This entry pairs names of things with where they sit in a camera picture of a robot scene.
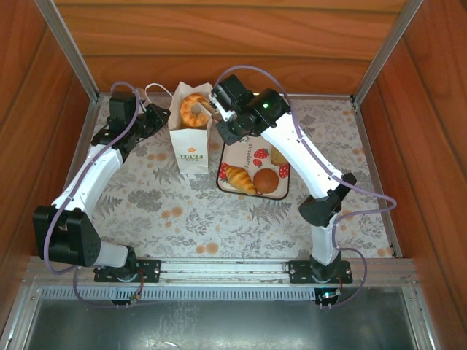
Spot long aluminium base rail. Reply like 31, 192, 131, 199
23, 256, 417, 287

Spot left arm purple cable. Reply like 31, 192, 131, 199
42, 82, 143, 309

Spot round brown fake bun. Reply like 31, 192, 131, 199
253, 167, 280, 194

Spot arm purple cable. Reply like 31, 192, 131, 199
42, 82, 143, 309
213, 64, 398, 310

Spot ring shaped fake danish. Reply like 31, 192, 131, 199
180, 93, 212, 128

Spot grey metal sheet panel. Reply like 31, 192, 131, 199
21, 299, 420, 350

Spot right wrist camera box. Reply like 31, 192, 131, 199
214, 97, 238, 123

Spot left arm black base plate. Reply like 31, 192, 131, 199
93, 257, 161, 284

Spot strawberry print white tray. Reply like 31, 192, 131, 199
216, 136, 292, 201

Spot grey slotted cable duct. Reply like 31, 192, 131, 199
36, 286, 415, 303

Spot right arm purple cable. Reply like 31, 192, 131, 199
213, 64, 398, 310

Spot small connector board green light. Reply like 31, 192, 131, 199
317, 289, 344, 306

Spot metal tongs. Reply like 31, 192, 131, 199
202, 93, 223, 125

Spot fake croissant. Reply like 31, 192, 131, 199
224, 166, 258, 197

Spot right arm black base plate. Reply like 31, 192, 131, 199
284, 257, 354, 284

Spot white printed paper bag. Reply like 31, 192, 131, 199
144, 82, 215, 175

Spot chocolate chip fake cookie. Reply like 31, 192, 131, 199
269, 145, 289, 167

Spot floral table mat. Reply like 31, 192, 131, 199
58, 95, 397, 258

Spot aluminium frame post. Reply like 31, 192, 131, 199
350, 0, 425, 105
34, 0, 101, 105

